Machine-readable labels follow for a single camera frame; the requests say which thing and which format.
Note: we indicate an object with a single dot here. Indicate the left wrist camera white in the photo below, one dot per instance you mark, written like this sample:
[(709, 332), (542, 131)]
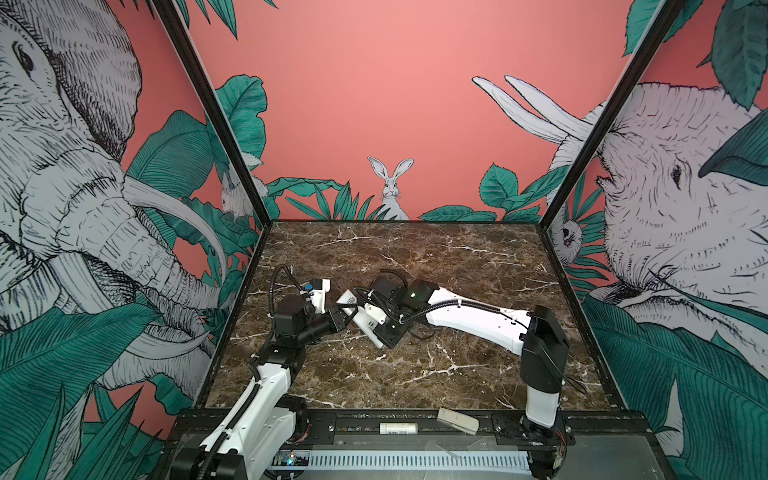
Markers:
[(315, 291)]

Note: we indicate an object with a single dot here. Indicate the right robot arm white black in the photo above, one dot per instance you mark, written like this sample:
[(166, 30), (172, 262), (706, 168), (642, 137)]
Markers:
[(535, 336)]

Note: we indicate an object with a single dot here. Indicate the white cylinder on rail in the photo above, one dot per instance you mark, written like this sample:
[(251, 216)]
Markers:
[(398, 428)]

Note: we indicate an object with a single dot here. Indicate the black right frame post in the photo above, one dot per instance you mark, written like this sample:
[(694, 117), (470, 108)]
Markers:
[(660, 24)]

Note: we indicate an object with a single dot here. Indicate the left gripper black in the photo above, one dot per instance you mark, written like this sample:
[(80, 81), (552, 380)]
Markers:
[(335, 322)]

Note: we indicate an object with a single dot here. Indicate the black left frame post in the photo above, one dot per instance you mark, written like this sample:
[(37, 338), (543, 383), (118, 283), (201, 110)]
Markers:
[(169, 14)]

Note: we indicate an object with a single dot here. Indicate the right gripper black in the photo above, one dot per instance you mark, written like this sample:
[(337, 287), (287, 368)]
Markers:
[(385, 339)]

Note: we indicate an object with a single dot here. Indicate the black front mounting rail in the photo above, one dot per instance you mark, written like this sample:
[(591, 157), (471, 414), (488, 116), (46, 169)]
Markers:
[(330, 426)]

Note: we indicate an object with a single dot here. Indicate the white slotted cable duct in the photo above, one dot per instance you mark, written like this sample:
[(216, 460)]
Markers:
[(349, 460)]

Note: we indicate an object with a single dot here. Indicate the white remote control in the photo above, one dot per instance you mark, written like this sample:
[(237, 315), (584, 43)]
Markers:
[(348, 304)]

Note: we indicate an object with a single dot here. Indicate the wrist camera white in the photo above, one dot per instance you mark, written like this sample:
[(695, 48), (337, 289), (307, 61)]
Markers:
[(375, 315), (315, 291)]

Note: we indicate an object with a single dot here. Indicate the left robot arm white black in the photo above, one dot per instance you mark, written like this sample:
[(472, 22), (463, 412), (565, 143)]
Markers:
[(265, 417)]

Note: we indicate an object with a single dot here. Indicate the black frame post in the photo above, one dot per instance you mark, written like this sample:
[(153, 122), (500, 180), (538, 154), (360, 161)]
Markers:
[(169, 14), (660, 24)]

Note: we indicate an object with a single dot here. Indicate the grey box on rail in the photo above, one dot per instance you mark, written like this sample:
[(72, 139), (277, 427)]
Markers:
[(459, 421)]

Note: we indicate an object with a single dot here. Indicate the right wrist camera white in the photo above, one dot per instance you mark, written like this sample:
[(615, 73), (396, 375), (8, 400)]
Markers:
[(375, 315)]

